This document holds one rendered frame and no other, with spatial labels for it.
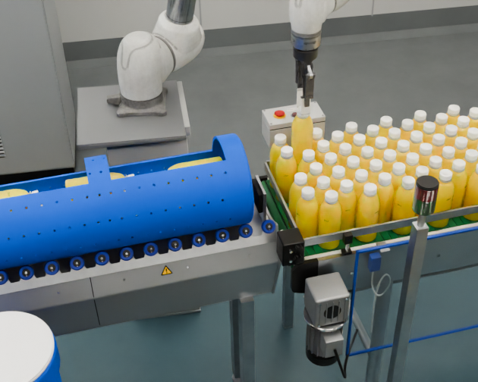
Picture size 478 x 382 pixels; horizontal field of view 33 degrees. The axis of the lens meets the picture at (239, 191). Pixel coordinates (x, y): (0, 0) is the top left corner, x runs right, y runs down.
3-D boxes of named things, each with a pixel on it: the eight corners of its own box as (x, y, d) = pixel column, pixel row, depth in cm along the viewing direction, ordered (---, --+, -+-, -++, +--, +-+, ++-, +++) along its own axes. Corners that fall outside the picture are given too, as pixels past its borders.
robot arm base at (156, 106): (109, 91, 304) (108, 78, 300) (168, 89, 304) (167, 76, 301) (105, 117, 289) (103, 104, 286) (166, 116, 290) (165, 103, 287)
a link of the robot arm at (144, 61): (110, 92, 292) (103, 39, 278) (143, 72, 304) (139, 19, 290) (143, 106, 285) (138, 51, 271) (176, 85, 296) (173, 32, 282)
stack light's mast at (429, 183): (406, 219, 231) (412, 176, 221) (426, 215, 233) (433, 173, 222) (414, 233, 227) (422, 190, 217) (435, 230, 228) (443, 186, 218)
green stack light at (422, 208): (407, 203, 228) (410, 190, 224) (429, 199, 229) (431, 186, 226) (417, 217, 223) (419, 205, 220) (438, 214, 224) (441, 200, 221)
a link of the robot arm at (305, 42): (296, 37, 232) (295, 54, 236) (325, 32, 234) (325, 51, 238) (287, 23, 239) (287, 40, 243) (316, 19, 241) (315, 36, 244)
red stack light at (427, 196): (410, 190, 224) (411, 179, 222) (431, 186, 226) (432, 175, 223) (419, 204, 220) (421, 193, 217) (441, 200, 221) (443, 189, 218)
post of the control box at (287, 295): (281, 322, 346) (285, 134, 283) (290, 320, 347) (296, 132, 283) (284, 329, 343) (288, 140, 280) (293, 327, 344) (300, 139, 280)
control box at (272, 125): (261, 133, 283) (261, 108, 277) (315, 124, 287) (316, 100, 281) (269, 149, 276) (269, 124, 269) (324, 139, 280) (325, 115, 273)
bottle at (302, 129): (292, 166, 265) (293, 120, 253) (289, 153, 270) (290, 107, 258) (312, 164, 265) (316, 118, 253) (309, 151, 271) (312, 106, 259)
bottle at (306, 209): (308, 228, 259) (310, 184, 247) (321, 241, 254) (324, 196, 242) (290, 236, 256) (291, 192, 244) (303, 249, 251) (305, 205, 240)
